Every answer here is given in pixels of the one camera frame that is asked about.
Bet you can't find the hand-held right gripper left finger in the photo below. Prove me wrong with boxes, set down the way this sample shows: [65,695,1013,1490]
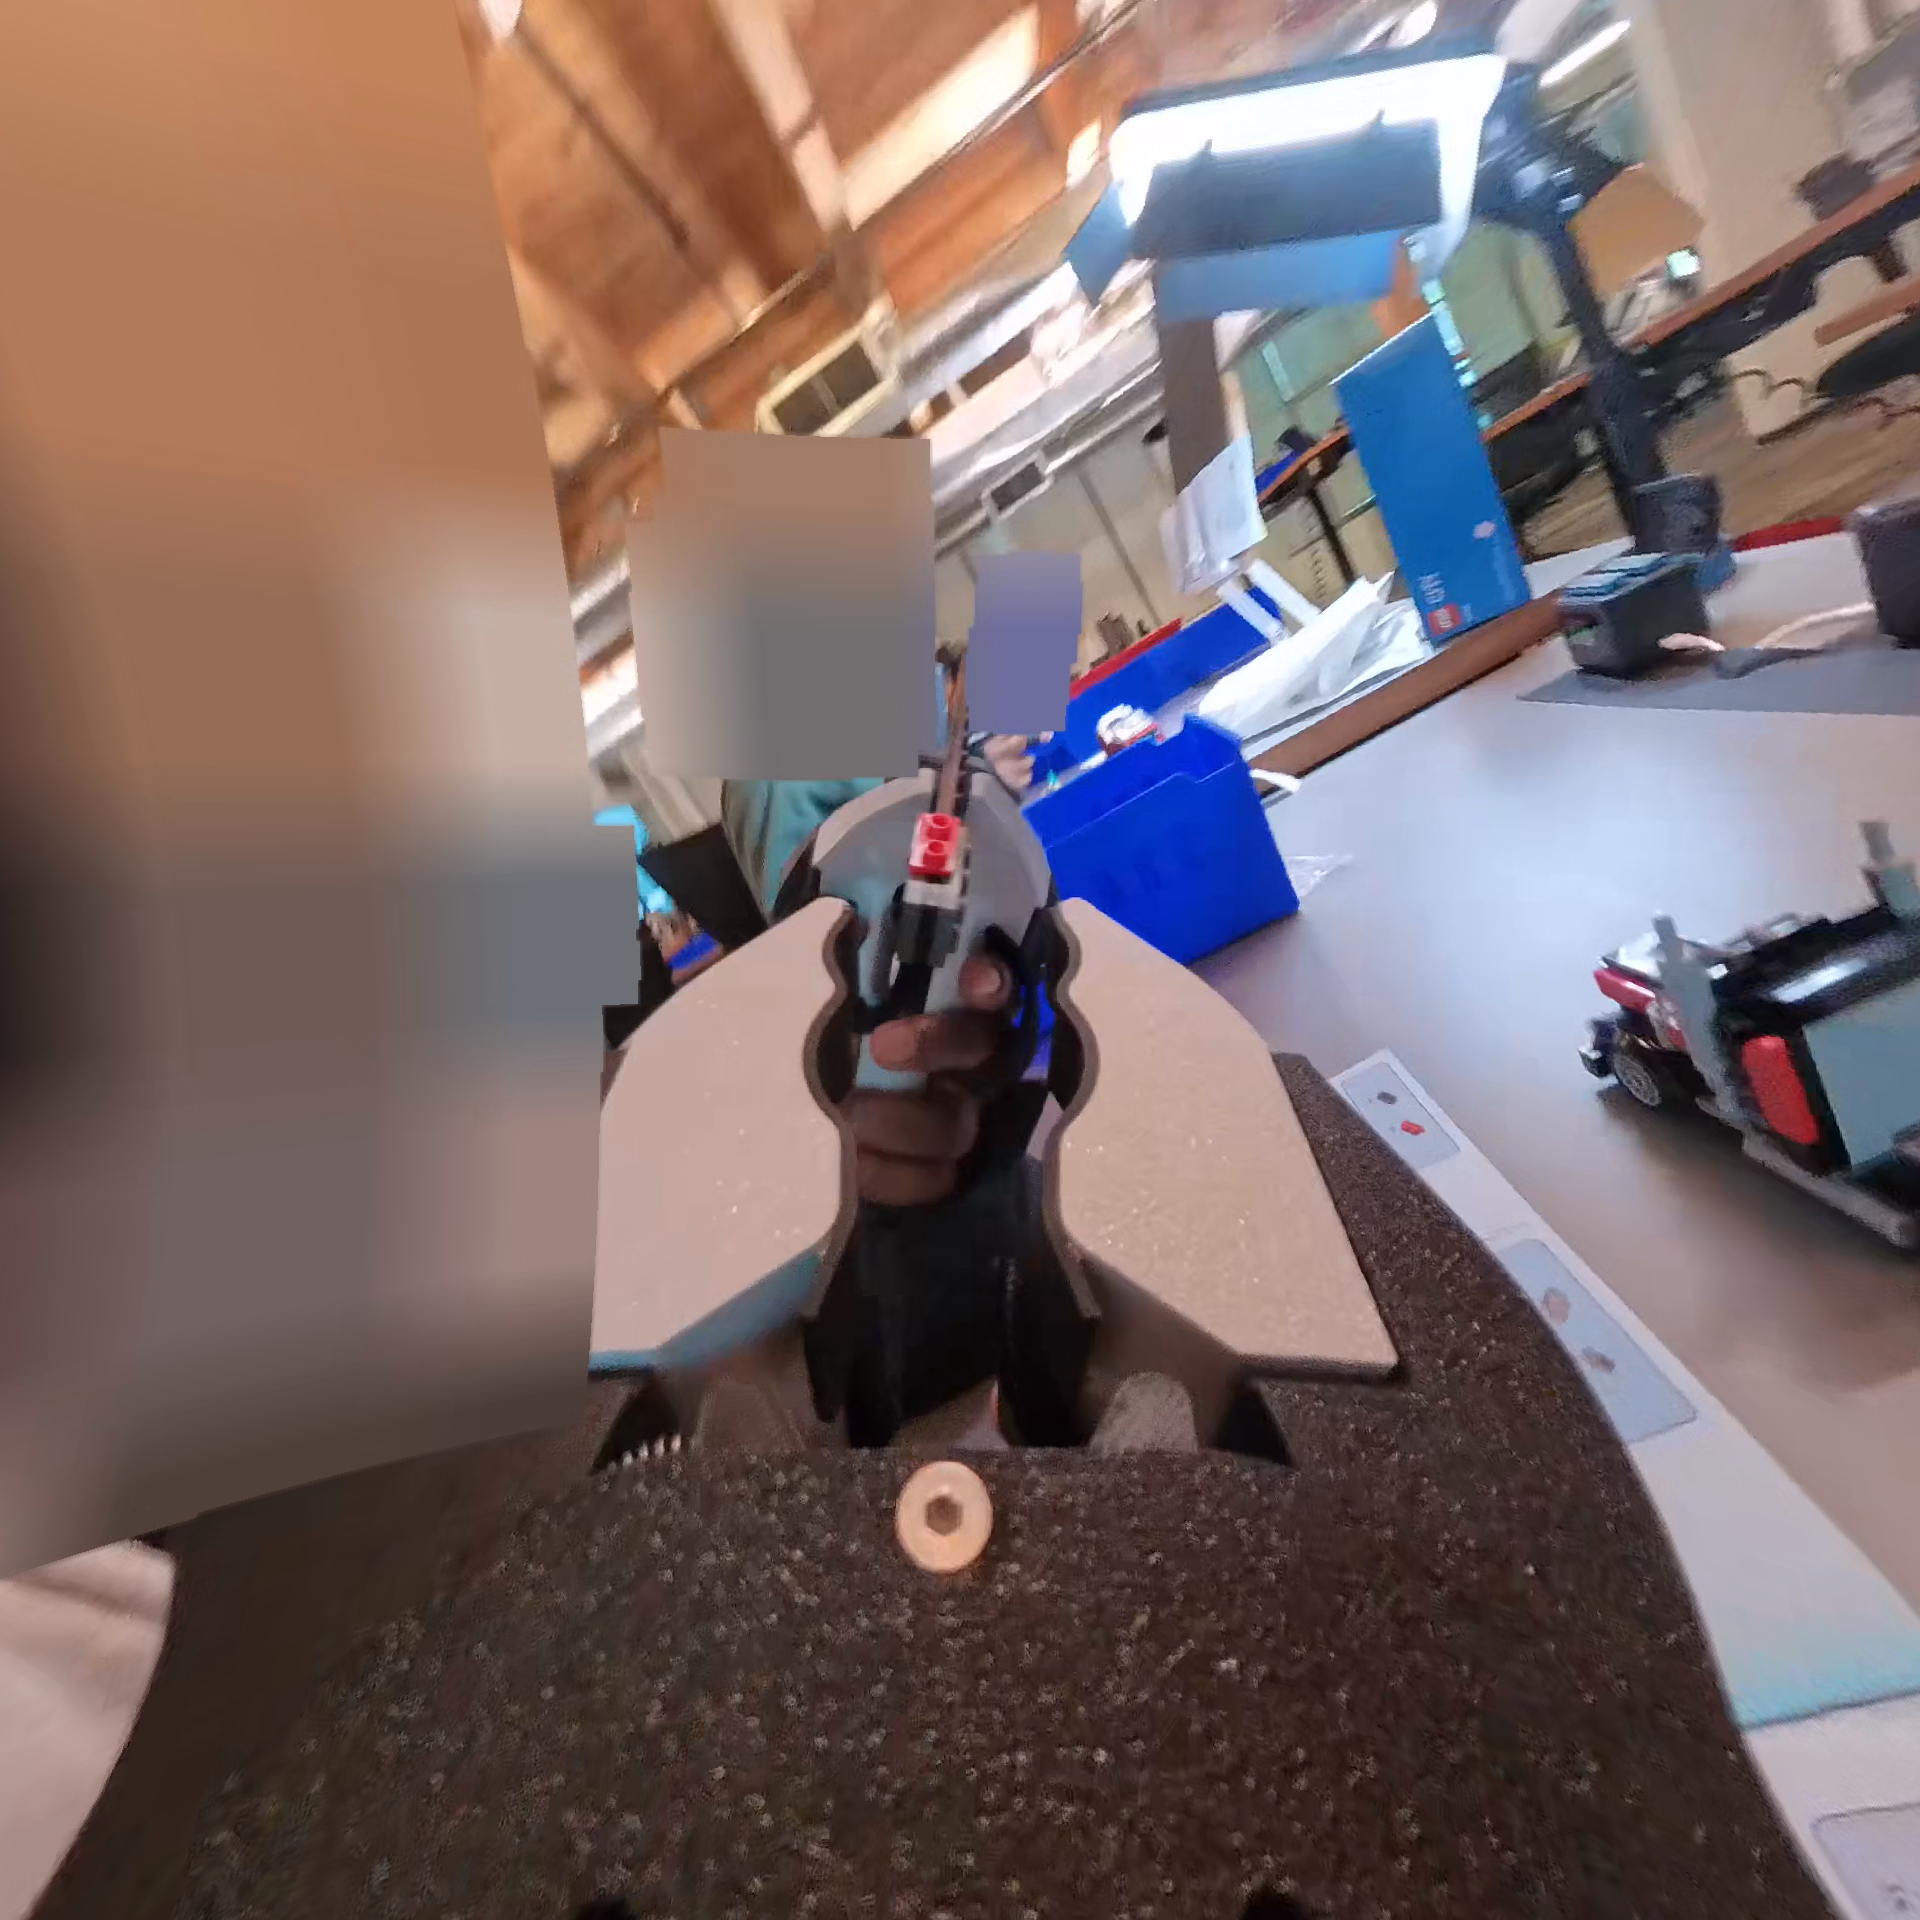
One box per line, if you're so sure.
[589,897,863,1427]

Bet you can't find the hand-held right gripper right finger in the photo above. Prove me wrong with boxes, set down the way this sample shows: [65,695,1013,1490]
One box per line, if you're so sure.
[998,897,1400,1449]

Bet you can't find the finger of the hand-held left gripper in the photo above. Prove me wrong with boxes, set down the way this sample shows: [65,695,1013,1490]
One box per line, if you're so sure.
[935,784,1056,987]
[809,777,928,942]

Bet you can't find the long black lego plate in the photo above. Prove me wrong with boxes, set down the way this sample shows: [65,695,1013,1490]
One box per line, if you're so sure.
[885,736,980,995]

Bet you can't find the large blue plastic bin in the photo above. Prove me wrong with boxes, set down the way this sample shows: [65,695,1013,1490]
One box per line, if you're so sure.
[1018,718,1300,964]

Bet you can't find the blue lego box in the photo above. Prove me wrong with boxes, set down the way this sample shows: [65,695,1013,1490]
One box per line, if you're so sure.
[1333,315,1535,648]

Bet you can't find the black red lego truck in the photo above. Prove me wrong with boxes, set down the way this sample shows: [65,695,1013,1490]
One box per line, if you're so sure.
[1577,823,1920,1251]

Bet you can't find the open lego instruction booklet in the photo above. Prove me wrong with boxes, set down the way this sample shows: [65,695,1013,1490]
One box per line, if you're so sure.
[1328,1050,1920,1920]

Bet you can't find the person's left hand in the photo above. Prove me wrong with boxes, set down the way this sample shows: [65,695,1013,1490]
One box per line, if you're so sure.
[854,958,1014,1211]

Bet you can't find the blue storage bin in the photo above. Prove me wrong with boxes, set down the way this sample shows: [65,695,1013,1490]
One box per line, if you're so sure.
[1066,609,1264,723]

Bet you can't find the white paper sheets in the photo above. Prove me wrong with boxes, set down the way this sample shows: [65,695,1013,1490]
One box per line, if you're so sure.
[1199,576,1430,736]

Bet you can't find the small blue black device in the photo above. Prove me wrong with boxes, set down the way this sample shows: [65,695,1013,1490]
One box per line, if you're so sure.
[1557,551,1712,675]

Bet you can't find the small dark grey case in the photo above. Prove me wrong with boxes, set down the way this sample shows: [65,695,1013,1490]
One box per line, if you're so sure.
[1631,478,1724,561]

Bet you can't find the ceiling light bar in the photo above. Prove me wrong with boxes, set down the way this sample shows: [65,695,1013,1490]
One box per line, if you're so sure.
[1102,54,1508,267]

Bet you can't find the grey desk mat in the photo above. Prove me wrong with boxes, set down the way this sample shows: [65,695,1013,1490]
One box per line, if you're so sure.
[1517,638,1920,713]

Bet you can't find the person's white sweater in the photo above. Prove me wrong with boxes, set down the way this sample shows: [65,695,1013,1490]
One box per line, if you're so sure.
[0,1537,176,1920]

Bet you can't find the dark grey speaker box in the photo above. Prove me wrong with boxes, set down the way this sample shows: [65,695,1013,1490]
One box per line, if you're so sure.
[1847,496,1920,650]

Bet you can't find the white cable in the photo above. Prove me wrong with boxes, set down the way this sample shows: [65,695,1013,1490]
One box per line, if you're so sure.
[1656,600,1880,664]

